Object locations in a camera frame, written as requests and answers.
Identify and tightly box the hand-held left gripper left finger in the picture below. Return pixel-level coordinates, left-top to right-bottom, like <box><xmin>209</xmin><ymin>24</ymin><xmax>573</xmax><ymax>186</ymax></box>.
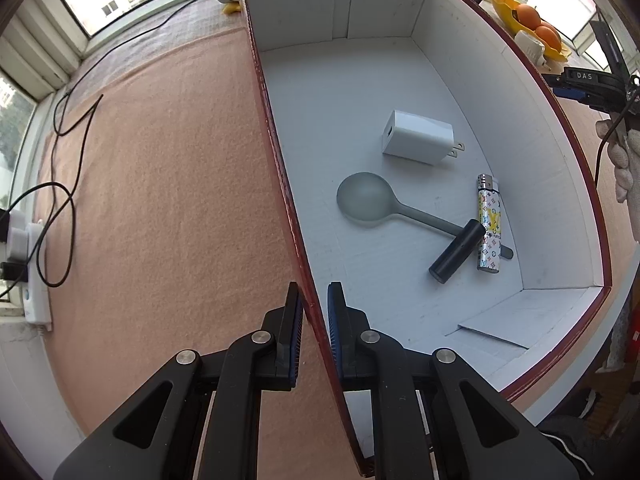
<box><xmin>52</xmin><ymin>282</ymin><xmax>306</xmax><ymax>480</ymax></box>

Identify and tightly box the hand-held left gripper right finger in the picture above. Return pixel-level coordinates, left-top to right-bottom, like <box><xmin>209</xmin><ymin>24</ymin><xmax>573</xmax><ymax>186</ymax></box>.
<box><xmin>326</xmin><ymin>282</ymin><xmax>596</xmax><ymax>480</ymax></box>

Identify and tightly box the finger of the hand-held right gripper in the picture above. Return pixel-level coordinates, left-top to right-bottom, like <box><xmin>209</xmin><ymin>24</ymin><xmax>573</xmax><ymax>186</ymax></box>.
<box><xmin>542</xmin><ymin>74</ymin><xmax>588</xmax><ymax>103</ymax></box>

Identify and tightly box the grey spoon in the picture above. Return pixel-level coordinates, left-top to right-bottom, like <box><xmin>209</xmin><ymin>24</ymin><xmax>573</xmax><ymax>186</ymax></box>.
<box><xmin>336</xmin><ymin>172</ymin><xmax>515</xmax><ymax>261</ymax></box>

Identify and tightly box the black cylinder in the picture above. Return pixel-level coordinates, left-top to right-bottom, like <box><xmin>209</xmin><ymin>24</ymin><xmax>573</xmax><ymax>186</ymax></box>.
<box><xmin>429</xmin><ymin>219</ymin><xmax>487</xmax><ymax>285</ymax></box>

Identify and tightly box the patterned lighter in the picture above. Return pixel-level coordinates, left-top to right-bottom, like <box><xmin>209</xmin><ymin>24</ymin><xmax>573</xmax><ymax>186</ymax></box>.
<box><xmin>475</xmin><ymin>174</ymin><xmax>502</xmax><ymax>273</ymax></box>

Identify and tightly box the white wall charger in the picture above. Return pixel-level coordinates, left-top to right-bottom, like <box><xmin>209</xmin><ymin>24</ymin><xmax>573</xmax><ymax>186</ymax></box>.
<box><xmin>382</xmin><ymin>110</ymin><xmax>466</xmax><ymax>165</ymax></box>

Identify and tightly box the white box with red rim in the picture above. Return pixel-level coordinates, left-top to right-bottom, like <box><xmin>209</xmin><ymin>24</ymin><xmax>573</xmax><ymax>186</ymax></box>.
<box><xmin>235</xmin><ymin>0</ymin><xmax>613</xmax><ymax>478</ymax></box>

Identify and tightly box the person's right hand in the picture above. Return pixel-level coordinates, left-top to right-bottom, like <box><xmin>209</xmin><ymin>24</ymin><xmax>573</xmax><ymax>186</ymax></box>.
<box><xmin>596</xmin><ymin>119</ymin><xmax>640</xmax><ymax>204</ymax></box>

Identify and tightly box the white plug adapter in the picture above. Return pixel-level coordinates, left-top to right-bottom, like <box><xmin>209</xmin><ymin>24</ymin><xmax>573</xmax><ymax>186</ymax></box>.
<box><xmin>515</xmin><ymin>30</ymin><xmax>553</xmax><ymax>70</ymax></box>

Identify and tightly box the yellow fruit bowl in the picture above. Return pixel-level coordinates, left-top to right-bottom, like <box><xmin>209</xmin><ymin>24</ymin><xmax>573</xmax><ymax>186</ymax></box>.
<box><xmin>490</xmin><ymin>0</ymin><xmax>571</xmax><ymax>61</ymax></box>

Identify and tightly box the dark cloth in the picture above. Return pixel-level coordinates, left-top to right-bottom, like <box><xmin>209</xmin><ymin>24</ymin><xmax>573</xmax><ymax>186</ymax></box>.
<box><xmin>540</xmin><ymin>385</ymin><xmax>633</xmax><ymax>480</ymax></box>

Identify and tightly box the white power strip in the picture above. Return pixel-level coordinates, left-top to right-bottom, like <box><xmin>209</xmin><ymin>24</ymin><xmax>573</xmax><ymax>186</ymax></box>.
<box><xmin>0</xmin><ymin>210</ymin><xmax>54</xmax><ymax>333</ymax></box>

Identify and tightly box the checked beige cloth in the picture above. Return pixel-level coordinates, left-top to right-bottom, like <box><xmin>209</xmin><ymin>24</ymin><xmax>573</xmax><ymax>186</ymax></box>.
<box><xmin>75</xmin><ymin>0</ymin><xmax>251</xmax><ymax>76</ymax></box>

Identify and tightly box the looped black cable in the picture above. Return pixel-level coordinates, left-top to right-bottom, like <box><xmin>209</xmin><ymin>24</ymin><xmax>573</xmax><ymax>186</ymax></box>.
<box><xmin>0</xmin><ymin>180</ymin><xmax>77</xmax><ymax>288</ymax></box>

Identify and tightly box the long black cable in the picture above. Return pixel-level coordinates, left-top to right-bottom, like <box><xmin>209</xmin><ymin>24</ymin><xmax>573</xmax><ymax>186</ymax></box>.
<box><xmin>54</xmin><ymin>0</ymin><xmax>213</xmax><ymax>137</ymax></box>

